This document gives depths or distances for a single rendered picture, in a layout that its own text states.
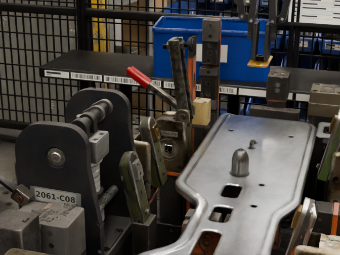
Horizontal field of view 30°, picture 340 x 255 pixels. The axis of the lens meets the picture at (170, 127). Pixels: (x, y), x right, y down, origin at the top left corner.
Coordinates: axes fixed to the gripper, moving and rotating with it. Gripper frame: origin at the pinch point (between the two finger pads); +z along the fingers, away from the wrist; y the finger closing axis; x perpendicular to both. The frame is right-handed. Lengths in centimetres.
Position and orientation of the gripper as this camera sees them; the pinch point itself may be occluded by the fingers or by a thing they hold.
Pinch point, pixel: (261, 40)
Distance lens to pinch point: 123.7
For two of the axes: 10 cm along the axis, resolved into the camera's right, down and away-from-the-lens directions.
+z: -0.1, 9.3, 3.6
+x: 2.9, -3.4, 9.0
